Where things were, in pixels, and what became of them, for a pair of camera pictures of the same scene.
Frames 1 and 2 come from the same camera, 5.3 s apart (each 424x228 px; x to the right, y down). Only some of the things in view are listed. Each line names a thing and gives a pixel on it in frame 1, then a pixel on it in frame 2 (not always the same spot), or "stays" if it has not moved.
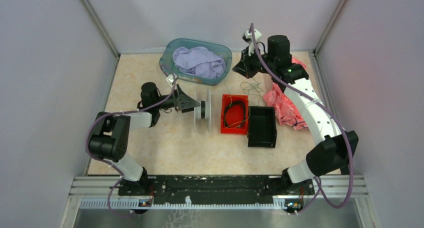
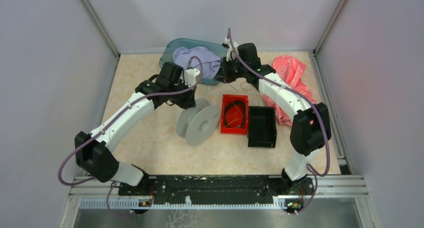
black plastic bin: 262,131 stays
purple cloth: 199,61 stays
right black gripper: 243,67 → 224,75
